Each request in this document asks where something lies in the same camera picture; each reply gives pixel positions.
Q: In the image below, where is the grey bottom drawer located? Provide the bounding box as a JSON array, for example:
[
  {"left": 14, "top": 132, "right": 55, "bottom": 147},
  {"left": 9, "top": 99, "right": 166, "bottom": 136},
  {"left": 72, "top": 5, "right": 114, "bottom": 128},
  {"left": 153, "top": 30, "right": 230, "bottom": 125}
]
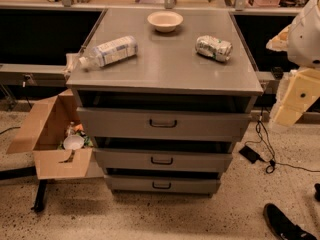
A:
[{"left": 105, "top": 175, "right": 221, "bottom": 195}]

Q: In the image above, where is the brown cardboard box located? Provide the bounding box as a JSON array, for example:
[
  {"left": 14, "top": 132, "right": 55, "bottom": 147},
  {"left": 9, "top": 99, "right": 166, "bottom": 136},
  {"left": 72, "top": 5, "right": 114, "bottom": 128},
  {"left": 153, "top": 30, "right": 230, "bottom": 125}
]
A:
[{"left": 7, "top": 90, "right": 99, "bottom": 179}]

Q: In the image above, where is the crushed silver can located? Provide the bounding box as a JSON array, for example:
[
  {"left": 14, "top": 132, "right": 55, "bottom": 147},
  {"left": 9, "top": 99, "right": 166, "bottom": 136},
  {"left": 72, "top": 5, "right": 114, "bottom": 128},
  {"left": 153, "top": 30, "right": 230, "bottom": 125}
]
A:
[{"left": 195, "top": 35, "right": 233, "bottom": 62}]

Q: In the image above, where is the black cable on floor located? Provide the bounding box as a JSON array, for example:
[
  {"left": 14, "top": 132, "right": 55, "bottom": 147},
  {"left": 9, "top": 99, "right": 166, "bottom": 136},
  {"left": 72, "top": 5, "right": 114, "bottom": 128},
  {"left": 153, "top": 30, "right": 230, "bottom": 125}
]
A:
[{"left": 244, "top": 108, "right": 320, "bottom": 175}]

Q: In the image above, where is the grey drawer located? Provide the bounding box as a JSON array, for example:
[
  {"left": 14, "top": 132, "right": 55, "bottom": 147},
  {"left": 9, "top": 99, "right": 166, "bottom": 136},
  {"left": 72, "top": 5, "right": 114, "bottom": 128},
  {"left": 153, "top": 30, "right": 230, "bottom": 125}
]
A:
[
  {"left": 94, "top": 148, "right": 232, "bottom": 173},
  {"left": 105, "top": 175, "right": 221, "bottom": 195},
  {"left": 77, "top": 107, "right": 251, "bottom": 142}
]

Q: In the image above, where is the clear plastic water bottle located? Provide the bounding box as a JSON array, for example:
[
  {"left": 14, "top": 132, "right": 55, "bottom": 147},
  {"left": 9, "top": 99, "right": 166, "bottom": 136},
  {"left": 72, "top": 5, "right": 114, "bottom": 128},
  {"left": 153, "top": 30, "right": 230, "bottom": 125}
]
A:
[{"left": 79, "top": 36, "right": 138, "bottom": 70}]

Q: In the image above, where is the white cup in box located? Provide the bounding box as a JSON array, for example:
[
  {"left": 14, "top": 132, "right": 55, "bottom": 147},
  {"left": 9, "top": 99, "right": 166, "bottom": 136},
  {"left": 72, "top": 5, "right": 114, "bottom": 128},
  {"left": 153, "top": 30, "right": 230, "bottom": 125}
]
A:
[{"left": 63, "top": 135, "right": 84, "bottom": 150}]

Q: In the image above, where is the grey top drawer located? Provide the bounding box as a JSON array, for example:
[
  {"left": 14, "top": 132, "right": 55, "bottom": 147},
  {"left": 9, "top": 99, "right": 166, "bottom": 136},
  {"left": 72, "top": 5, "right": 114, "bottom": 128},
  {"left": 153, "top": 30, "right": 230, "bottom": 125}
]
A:
[{"left": 77, "top": 107, "right": 251, "bottom": 142}]

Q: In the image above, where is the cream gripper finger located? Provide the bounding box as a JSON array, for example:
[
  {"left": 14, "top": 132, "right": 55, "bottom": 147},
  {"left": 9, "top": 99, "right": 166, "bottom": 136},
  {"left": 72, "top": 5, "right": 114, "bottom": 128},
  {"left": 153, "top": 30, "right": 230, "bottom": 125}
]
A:
[{"left": 273, "top": 101, "right": 303, "bottom": 127}]

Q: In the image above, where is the black table leg base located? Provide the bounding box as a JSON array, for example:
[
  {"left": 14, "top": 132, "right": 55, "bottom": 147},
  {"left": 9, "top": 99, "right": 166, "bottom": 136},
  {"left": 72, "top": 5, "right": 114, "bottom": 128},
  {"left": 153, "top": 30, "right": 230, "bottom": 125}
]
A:
[{"left": 0, "top": 166, "right": 47, "bottom": 213}]

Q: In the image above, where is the grey middle drawer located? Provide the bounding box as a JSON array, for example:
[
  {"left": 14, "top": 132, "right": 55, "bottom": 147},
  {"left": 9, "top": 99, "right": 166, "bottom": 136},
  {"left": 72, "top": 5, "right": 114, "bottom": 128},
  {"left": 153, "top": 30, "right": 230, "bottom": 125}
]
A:
[{"left": 94, "top": 148, "right": 232, "bottom": 173}]

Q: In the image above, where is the black shoe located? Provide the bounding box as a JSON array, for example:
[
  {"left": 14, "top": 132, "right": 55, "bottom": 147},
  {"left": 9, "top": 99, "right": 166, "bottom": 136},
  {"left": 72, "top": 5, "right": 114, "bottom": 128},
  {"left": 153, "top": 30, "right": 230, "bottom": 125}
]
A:
[{"left": 263, "top": 203, "right": 317, "bottom": 240}]

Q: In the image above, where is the black power adapter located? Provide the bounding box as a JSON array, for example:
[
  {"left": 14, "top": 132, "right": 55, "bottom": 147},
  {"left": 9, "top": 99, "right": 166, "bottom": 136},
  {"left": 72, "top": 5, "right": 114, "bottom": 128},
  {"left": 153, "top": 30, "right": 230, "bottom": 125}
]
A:
[{"left": 239, "top": 146, "right": 263, "bottom": 164}]

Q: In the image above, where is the grey metal drawer cabinet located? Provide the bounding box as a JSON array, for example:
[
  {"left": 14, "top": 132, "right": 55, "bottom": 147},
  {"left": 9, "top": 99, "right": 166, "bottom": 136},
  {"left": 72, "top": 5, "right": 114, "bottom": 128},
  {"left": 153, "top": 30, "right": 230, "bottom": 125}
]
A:
[{"left": 67, "top": 8, "right": 262, "bottom": 180}]

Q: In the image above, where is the beige ceramic bowl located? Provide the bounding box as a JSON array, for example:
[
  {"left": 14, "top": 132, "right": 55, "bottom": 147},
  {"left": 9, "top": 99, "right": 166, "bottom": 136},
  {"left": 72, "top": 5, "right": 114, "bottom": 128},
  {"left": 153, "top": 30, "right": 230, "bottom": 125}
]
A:
[{"left": 147, "top": 11, "right": 183, "bottom": 33}]

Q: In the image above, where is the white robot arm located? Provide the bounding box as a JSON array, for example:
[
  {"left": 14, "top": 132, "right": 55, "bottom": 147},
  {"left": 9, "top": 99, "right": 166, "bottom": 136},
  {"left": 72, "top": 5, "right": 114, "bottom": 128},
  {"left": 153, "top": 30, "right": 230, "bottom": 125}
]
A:
[{"left": 270, "top": 0, "right": 320, "bottom": 129}]

